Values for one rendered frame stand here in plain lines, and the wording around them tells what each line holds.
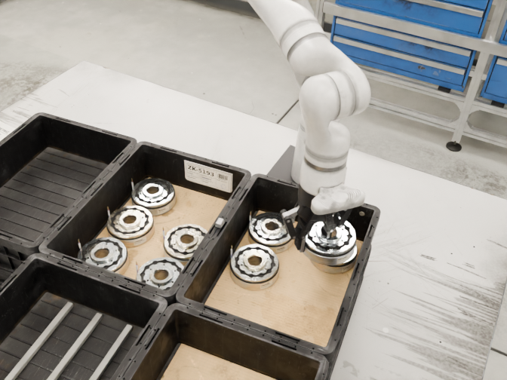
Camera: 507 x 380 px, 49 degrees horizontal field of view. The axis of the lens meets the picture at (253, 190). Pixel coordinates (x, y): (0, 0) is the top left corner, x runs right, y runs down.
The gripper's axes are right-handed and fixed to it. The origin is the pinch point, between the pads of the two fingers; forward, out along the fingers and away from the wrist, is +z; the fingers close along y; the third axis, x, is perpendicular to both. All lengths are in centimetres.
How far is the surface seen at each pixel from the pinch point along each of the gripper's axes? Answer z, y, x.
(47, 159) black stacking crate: 17, 46, -62
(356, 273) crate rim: 7.0, -7.7, 4.8
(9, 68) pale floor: 101, 69, -272
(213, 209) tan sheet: 17.1, 10.2, -30.4
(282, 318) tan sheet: 16.9, 6.3, 3.6
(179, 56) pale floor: 101, -34, -258
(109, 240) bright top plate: 14.2, 35.4, -25.1
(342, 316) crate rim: 6.9, -0.7, 12.9
